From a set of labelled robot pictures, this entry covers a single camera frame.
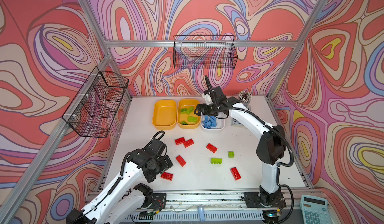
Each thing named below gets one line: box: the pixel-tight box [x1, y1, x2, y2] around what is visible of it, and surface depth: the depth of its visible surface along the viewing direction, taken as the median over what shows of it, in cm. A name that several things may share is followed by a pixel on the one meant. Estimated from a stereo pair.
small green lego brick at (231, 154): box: [228, 151, 235, 158], surface depth 90 cm
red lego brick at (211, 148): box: [206, 143, 218, 154], surface depth 93 cm
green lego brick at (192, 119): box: [188, 116, 198, 123], surface depth 105 cm
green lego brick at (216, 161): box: [210, 158, 223, 165], surface depth 87 cm
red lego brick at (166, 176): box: [160, 172, 174, 181], surface depth 82 cm
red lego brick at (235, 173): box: [230, 167, 242, 181], surface depth 82 cm
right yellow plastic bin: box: [176, 98, 201, 129], surface depth 107 cm
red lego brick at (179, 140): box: [174, 137, 186, 146], surface depth 95 cm
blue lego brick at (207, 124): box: [202, 120, 214, 129], surface depth 101 cm
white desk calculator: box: [300, 195, 332, 224], surface depth 71 cm
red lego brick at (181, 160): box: [176, 155, 187, 167], surface depth 88 cm
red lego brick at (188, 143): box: [183, 138, 194, 148], surface depth 95 cm
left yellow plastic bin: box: [152, 99, 177, 130], surface depth 110 cm
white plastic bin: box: [200, 112, 225, 130], surface depth 101 cm
